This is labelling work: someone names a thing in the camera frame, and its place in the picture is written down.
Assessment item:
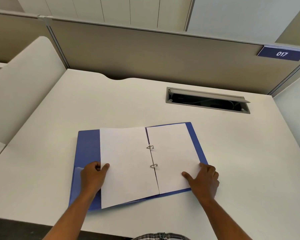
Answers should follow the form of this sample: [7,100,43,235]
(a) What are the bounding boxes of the person's left hand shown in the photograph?
[80,161,110,198]

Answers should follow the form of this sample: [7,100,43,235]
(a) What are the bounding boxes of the person's right hand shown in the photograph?
[181,162,220,201]

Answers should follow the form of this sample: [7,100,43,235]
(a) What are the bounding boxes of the white paper sheet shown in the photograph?
[99,126,161,209]

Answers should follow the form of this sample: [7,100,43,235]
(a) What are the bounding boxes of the white filed paper stack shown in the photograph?
[146,123,202,195]

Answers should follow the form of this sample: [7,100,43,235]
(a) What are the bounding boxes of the person's right forearm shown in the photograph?
[198,194,253,240]

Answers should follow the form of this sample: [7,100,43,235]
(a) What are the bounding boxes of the person's left forearm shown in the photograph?
[42,190,102,240]

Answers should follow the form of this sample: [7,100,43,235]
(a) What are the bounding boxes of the plaid shorts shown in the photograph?
[131,232,191,240]

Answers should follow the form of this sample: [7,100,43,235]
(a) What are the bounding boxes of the white rounded side divider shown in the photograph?
[0,36,67,146]
[272,72,300,166]

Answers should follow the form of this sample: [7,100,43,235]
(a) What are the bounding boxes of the wide beige partition panel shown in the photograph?
[47,18,300,95]

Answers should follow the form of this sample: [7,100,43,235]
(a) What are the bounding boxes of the blue desk number sign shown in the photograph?
[256,44,300,62]

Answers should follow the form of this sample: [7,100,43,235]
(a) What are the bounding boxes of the narrow beige partition panel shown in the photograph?
[0,9,70,70]

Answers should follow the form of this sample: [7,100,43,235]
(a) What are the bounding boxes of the white cabinet doors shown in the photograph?
[15,0,196,33]

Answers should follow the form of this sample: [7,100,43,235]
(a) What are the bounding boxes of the blue ring binder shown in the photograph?
[68,122,209,212]

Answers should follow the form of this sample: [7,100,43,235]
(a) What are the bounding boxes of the metal binder ring mechanism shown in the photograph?
[146,145,158,169]

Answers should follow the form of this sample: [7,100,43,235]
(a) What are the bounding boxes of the grey desk cable tray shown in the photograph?
[165,87,251,115]

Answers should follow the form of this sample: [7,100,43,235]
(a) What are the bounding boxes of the white wall board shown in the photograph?
[184,0,300,44]

